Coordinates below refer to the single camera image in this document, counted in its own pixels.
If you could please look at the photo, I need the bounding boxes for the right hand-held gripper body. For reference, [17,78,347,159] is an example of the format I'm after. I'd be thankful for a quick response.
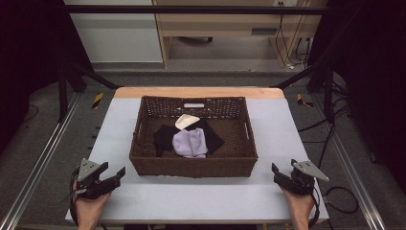
[287,160,330,196]

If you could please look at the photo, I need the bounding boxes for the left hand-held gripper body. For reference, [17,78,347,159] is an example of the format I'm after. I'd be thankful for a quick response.
[74,158,112,200]

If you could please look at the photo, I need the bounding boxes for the black cloth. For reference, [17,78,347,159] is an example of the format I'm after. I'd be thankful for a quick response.
[152,124,180,158]
[186,118,225,156]

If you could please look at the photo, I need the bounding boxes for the brown wicker basket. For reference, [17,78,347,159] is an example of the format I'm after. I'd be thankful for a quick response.
[128,95,259,178]

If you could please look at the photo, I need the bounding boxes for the lilac cloth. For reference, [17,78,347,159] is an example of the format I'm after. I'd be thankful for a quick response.
[171,127,209,159]

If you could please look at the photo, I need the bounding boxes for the cream cloth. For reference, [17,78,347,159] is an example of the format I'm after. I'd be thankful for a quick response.
[174,113,201,131]

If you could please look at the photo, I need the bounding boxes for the person's right hand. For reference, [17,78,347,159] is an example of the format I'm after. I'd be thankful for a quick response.
[280,186,316,230]

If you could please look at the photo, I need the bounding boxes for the person's left hand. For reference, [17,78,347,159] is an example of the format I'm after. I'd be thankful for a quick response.
[72,180,112,230]

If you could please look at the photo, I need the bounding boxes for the yellow black tape strip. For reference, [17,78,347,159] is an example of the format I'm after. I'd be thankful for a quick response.
[91,92,105,110]
[296,93,315,108]

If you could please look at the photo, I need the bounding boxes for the black curtain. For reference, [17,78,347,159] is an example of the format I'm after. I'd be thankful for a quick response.
[0,0,94,156]
[308,0,406,187]

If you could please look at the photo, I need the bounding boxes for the white cabinet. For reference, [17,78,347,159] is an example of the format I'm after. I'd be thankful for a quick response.
[63,0,164,64]

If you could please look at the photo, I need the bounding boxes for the wooden desk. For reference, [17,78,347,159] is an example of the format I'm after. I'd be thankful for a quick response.
[152,0,328,69]

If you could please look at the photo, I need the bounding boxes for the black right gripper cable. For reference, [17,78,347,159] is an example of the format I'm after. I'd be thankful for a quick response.
[307,183,322,229]

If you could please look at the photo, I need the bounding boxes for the black floor cable bundle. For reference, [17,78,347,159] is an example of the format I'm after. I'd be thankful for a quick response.
[298,95,352,169]

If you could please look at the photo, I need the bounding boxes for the aluminium rail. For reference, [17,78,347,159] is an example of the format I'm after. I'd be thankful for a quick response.
[309,94,388,230]
[0,91,82,230]

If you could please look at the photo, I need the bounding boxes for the black looped floor cable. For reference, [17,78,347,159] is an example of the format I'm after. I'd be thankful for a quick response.
[321,185,360,215]

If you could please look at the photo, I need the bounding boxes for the black metal frame stand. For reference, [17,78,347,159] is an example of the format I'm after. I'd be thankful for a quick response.
[270,59,337,125]
[56,61,123,123]

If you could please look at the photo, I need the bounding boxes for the hanging desk cables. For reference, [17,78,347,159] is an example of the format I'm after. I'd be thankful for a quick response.
[275,2,313,70]

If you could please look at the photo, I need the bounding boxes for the white wall socket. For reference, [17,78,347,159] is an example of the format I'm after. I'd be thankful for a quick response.
[273,0,299,8]

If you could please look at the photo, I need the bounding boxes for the black horizontal frame bar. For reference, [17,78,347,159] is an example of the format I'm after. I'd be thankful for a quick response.
[62,4,330,15]

